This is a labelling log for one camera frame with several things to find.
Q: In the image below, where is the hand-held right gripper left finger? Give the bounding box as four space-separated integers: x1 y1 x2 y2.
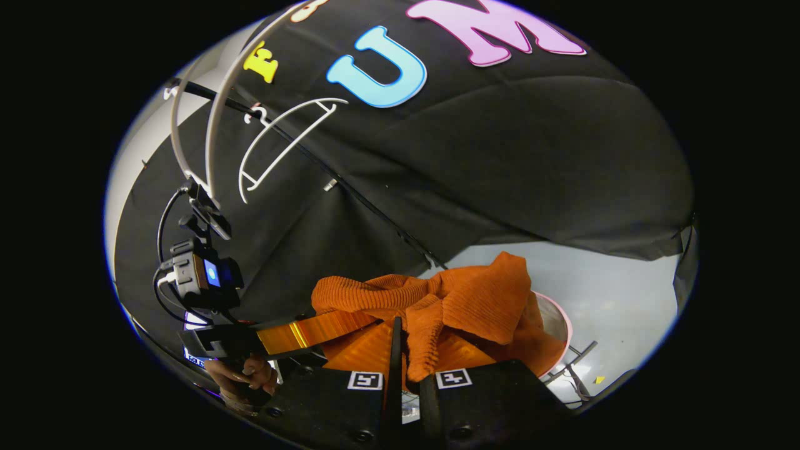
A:
253 316 404 450

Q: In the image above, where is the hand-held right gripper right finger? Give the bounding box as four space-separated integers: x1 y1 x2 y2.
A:
417 331 579 450

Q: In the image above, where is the white pink-rimmed laundry hamper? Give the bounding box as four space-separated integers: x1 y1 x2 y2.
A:
528 291 574 379

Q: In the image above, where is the orange corduroy jacket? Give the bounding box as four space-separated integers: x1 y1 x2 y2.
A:
311 251 566 391

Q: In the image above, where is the white hanger with hook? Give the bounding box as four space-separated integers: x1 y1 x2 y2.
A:
237 97 349 204
164 0 332 207

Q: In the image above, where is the black backdrop cloth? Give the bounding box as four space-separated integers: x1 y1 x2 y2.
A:
112 0 696 351

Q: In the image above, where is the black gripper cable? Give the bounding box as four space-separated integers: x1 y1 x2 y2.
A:
153 186 191 326

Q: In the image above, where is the black metal floor frame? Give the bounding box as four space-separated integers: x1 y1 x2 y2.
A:
541 341 601 402

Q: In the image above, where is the black clothes rail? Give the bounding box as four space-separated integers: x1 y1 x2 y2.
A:
166 78 451 271

